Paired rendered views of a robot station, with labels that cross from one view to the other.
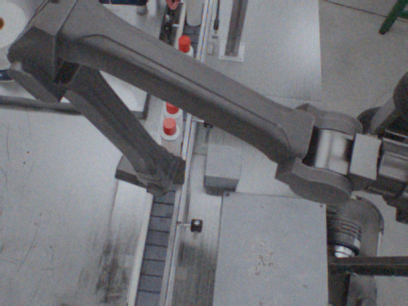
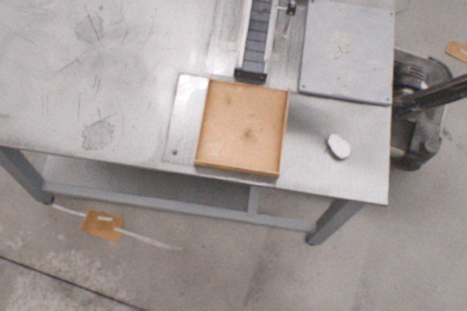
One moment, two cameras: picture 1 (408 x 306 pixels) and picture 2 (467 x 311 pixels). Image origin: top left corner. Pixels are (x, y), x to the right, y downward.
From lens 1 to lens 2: 0.97 m
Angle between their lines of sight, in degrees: 4
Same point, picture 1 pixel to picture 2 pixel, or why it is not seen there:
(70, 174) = not seen: outside the picture
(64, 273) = (179, 52)
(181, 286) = (273, 66)
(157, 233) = (256, 22)
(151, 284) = (252, 57)
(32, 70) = not seen: outside the picture
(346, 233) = (414, 76)
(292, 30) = not seen: outside the picture
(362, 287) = (427, 132)
